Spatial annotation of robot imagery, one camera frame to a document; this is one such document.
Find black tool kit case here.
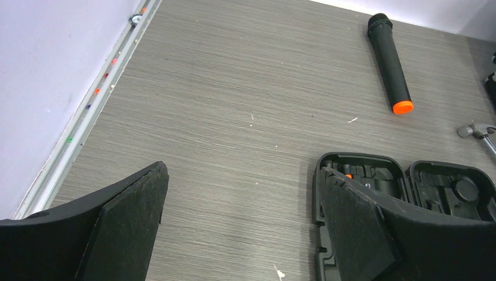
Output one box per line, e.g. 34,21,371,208
312,152,495,280

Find black microphone orange end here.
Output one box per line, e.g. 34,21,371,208
367,13,414,115

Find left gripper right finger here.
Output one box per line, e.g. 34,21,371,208
318,168,495,280

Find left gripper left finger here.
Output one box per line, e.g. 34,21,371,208
1,162,169,280

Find claw hammer black handle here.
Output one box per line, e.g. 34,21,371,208
456,123,495,159

